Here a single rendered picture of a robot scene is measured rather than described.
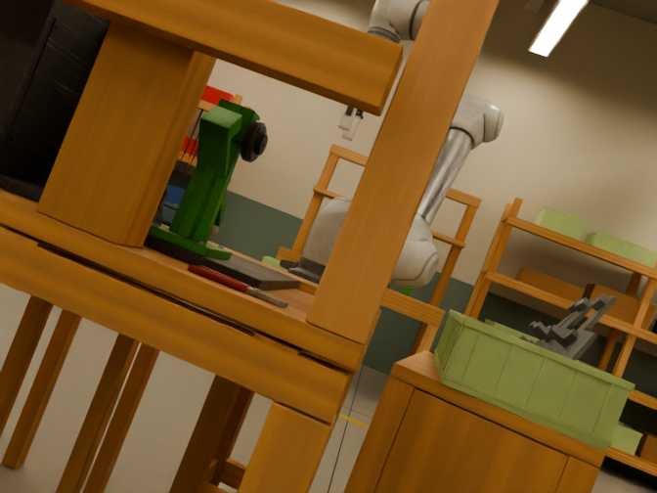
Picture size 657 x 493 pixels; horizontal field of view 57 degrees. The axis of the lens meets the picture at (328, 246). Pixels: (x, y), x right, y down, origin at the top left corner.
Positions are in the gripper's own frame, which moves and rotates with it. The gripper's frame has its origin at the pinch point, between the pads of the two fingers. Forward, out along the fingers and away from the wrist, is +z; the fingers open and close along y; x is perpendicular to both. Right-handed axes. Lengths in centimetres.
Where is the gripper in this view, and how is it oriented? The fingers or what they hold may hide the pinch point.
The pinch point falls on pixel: (347, 127)
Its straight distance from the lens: 164.8
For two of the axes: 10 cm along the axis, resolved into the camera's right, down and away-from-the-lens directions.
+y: 1.1, 0.6, 9.9
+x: -9.2, -3.6, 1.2
